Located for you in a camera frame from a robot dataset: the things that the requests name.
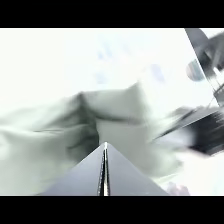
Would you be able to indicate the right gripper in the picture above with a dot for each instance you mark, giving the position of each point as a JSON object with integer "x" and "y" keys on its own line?
{"x": 210, "y": 133}

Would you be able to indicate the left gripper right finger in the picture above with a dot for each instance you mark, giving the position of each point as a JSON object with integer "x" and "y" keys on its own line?
{"x": 130, "y": 180}

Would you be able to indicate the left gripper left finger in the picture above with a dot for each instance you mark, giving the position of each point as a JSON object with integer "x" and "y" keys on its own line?
{"x": 83, "y": 180}

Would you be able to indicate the grey shirt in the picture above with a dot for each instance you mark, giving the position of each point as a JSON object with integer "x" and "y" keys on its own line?
{"x": 130, "y": 133}

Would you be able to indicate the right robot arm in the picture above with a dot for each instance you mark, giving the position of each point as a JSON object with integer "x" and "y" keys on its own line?
{"x": 200, "y": 40}

